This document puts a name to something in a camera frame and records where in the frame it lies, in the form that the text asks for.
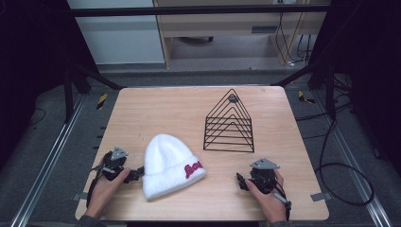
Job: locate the yellow black striped tape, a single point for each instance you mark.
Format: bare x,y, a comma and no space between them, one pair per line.
304,97
101,101

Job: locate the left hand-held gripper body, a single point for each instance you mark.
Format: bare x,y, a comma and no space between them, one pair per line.
114,160

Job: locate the dark curtain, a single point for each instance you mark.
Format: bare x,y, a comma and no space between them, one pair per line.
28,78
372,78

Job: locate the black horizontal frame bar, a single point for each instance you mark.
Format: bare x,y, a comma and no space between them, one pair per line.
189,11

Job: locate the person's right hand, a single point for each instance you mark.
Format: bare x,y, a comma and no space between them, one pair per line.
269,205

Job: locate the white knitted beanie hat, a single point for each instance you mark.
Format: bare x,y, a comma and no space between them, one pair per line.
167,167

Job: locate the white cabinet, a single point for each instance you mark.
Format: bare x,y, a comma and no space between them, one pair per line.
119,41

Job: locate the black metal stand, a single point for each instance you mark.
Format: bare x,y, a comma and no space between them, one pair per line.
329,91
68,94

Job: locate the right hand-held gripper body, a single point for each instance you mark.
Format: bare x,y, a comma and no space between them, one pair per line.
264,176

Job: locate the person's left hand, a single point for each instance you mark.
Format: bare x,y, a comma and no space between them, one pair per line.
105,192

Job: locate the grey metal table bracket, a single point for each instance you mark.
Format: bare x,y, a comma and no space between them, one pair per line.
321,196
79,196

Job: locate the aluminium floor rail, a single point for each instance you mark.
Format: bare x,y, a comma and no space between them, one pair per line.
47,160
356,176

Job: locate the light wooden desk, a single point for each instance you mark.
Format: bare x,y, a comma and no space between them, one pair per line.
220,23

